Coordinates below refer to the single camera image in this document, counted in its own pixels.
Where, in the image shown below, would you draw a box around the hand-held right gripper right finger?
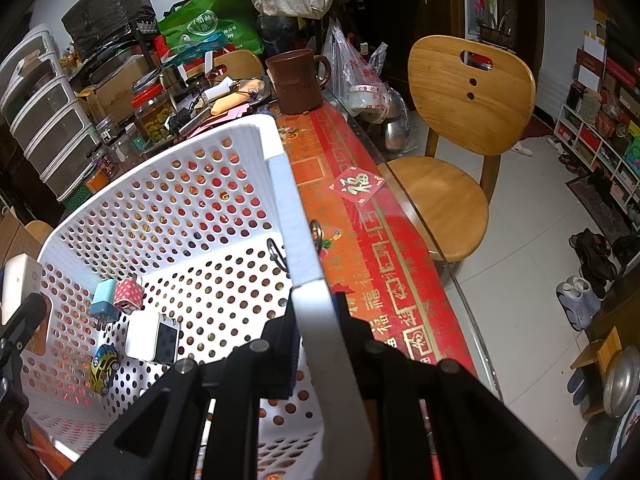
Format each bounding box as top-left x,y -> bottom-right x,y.
332,290 -> 576,480

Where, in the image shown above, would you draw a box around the red printed tablecloth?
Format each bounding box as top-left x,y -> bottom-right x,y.
272,102 -> 503,480

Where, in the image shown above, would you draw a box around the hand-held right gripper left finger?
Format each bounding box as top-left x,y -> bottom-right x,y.
60,292 -> 304,480

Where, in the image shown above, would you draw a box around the dark floor mat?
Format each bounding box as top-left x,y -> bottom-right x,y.
565,175 -> 633,241

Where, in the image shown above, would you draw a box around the wooden chair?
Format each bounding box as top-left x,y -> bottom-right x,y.
377,35 -> 537,263
210,50 -> 266,81
24,220 -> 53,243

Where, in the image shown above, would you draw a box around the green shopping bag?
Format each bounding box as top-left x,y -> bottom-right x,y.
157,0 -> 265,61

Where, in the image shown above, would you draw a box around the dark sandals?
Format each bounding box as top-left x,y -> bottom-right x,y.
569,229 -> 618,281

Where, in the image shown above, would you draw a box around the potted plant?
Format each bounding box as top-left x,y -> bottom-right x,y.
472,0 -> 521,46

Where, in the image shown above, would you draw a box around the brown cardboard box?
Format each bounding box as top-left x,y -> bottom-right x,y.
77,57 -> 161,121

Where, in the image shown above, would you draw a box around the shelf of assorted boxes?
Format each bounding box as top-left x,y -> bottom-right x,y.
550,0 -> 640,196

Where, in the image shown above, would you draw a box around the metal pan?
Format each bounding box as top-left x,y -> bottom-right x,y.
602,345 -> 640,418

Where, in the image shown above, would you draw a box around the large white charger plug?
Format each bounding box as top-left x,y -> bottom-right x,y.
0,254 -> 45,328

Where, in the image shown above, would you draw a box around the red paper sticker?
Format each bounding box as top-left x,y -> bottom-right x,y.
327,166 -> 386,206

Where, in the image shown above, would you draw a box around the black plastic bag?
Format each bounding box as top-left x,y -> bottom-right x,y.
61,0 -> 157,53

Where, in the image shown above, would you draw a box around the open cardboard box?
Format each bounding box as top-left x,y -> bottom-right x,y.
0,207 -> 36,271

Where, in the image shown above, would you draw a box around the clear plastic bag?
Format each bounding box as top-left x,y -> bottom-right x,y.
322,17 -> 401,126

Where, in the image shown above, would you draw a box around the brown ceramic mug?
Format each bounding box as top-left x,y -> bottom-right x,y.
265,49 -> 332,116

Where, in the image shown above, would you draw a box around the pink dotted charger plug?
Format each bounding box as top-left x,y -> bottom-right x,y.
114,277 -> 143,316

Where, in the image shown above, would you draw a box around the wooden stool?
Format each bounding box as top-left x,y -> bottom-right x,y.
570,327 -> 623,418

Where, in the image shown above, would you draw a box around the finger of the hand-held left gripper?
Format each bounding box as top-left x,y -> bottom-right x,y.
0,292 -> 48,441

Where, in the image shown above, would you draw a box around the white perforated plastic basket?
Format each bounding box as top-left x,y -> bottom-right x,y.
20,114 -> 376,480

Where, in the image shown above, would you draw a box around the black adapter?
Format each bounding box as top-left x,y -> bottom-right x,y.
167,107 -> 201,136

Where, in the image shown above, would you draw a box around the dark pot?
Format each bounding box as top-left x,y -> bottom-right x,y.
575,412 -> 623,468

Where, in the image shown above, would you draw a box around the empty glass jar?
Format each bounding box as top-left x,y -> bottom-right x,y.
95,116 -> 121,143

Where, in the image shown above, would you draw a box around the white and black charger plug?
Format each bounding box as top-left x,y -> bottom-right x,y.
124,311 -> 180,366

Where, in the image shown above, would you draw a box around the red lid pickle jar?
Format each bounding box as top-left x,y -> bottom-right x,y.
132,85 -> 176,143

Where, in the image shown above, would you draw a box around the teal charger plug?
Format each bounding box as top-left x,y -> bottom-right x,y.
90,279 -> 118,331

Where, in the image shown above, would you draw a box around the small honey jar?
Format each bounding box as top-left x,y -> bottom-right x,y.
85,167 -> 111,193

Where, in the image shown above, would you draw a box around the orange pouch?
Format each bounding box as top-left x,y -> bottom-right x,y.
210,91 -> 251,116

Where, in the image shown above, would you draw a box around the small toy car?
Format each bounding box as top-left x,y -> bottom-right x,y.
90,344 -> 121,397

